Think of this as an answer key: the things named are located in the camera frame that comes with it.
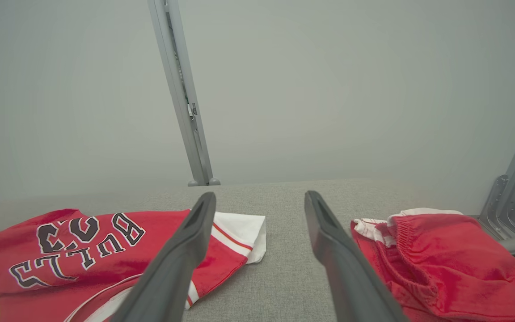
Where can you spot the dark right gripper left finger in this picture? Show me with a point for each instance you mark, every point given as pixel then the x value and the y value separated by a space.
pixel 172 268

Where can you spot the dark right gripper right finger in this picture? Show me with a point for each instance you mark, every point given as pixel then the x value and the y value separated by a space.
pixel 347 273

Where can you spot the red Bulls basketball jersey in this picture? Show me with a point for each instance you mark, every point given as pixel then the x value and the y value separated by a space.
pixel 83 259

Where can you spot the red shorts with white stripe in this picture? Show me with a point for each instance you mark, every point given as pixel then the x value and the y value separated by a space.
pixel 454 268

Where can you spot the grey metal frame post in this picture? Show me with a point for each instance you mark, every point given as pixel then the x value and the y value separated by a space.
pixel 181 89

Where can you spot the grey metal bracket frame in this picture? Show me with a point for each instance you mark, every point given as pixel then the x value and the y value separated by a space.
pixel 514 205

